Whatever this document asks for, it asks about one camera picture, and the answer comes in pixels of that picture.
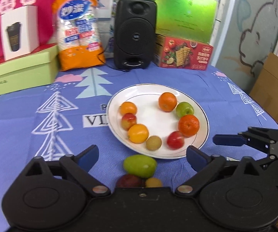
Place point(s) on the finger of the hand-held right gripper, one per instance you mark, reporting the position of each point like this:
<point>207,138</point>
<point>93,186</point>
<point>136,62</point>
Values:
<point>228,140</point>
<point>268,161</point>

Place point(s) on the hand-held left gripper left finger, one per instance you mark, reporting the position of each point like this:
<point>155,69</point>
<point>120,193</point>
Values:
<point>88,157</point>

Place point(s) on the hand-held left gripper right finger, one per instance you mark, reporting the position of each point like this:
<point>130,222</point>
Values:
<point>196,158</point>

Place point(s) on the small red apple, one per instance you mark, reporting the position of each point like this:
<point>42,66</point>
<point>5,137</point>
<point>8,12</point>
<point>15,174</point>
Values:
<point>175,139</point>

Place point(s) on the orange tangerine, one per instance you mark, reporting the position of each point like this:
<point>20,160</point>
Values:
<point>167,101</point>
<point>189,125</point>

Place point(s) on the brown kiwi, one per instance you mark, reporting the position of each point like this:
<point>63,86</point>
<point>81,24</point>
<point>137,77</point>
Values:
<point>153,182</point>
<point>153,143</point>

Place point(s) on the dark purple plum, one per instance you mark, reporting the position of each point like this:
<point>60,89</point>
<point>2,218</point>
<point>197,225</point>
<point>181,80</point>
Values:
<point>129,181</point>

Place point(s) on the green mango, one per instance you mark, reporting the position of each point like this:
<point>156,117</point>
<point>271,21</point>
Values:
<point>184,109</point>
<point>140,166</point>

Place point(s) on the white plate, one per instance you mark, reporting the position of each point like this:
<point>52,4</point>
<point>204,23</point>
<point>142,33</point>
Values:
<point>158,123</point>

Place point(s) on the red yellow apple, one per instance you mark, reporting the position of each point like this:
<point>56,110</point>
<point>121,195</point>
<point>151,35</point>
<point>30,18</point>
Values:
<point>129,122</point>

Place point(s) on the small yellow orange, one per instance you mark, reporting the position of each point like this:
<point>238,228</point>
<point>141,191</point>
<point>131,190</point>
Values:
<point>128,107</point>

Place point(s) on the blue printed tablecloth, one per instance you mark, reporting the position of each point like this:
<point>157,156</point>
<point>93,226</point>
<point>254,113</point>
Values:
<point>32,137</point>

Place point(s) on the cardboard box on floor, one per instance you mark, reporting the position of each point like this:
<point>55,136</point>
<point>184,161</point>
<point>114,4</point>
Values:
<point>274,87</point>

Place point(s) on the red cracker box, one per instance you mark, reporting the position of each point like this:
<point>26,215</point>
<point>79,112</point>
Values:
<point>183,53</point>

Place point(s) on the green shoe box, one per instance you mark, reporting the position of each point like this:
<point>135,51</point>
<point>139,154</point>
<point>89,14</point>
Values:
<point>18,77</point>

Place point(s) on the orange paper cup pack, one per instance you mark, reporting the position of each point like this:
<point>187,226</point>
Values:
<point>78,33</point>

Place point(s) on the black speaker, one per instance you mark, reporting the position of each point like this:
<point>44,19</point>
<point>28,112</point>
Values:
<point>135,33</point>

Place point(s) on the green gift box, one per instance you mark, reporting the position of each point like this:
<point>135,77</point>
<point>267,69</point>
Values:
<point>184,9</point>

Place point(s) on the white cup box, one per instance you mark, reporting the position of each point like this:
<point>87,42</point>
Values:
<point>20,33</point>

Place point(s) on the pink paper bag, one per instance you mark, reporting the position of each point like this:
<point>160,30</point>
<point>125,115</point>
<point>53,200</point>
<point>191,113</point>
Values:
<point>42,12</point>

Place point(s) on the wall picture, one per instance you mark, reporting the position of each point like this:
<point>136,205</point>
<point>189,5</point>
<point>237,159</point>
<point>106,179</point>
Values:
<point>105,2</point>

